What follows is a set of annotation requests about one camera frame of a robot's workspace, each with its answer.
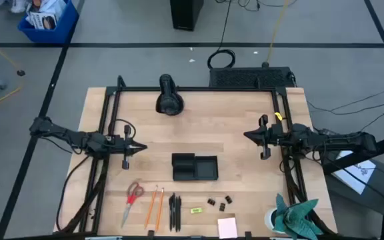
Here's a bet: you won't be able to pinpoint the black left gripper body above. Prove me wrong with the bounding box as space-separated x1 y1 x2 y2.
107 124 133 170

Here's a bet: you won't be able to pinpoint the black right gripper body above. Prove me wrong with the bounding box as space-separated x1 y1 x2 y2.
259 114 282 161

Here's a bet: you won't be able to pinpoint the red-handled scissors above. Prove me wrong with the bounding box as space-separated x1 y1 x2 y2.
121 181 145 229

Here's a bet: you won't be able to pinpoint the orange pencil with eraser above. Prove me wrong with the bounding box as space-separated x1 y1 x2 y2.
155 187 165 232
144 185 159 229

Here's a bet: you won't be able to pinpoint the pink sticky note pad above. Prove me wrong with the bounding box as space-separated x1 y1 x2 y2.
217 217 239 239

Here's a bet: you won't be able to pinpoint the black mesh desk organizer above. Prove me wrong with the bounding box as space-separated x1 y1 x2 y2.
171 152 219 182

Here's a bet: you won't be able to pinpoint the black mesh-top computer case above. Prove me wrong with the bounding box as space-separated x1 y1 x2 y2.
208 66 295 89

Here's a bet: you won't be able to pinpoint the white plant pot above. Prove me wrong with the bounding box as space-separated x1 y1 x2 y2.
264 207 279 233

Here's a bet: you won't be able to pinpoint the teal artificial plant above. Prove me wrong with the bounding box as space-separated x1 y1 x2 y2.
273 193 323 240

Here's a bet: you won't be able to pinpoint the white paper sheet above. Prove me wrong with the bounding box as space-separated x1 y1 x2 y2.
331 149 377 195

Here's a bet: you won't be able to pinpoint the blue plastic bin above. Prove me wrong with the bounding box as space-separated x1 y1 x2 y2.
17 0 80 45

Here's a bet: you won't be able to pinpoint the black computer tower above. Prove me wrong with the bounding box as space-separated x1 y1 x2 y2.
169 0 205 32

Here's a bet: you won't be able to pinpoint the magazines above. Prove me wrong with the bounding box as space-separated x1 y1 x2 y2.
25 0 68 31

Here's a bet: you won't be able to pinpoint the black aluminium table frame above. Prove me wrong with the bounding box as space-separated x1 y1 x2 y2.
58 75 338 240

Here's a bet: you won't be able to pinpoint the yellow hanging cable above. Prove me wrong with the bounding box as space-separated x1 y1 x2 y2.
261 0 291 69

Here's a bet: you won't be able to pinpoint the black coiled cable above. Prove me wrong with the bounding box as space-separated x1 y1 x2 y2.
207 0 236 70

